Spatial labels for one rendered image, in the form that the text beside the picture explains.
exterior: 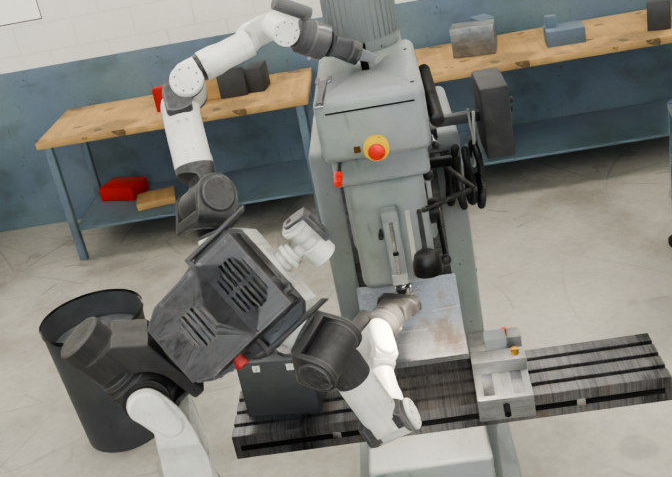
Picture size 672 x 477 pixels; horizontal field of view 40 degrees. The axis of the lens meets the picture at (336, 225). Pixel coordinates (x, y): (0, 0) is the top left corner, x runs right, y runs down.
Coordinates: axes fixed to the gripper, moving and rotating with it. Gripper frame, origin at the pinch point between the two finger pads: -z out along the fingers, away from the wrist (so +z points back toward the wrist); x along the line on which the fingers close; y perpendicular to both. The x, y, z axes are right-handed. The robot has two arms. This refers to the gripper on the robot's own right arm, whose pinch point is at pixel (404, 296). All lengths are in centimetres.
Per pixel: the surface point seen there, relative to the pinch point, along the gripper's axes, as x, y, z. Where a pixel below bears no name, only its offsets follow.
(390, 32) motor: 1, -70, -19
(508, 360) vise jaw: -26.8, 19.8, -3.3
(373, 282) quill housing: 2.7, -10.5, 11.4
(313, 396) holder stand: 25.2, 24.9, 17.5
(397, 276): -5.0, -13.3, 12.2
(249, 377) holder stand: 42, 17, 23
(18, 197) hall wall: 440, 92, -258
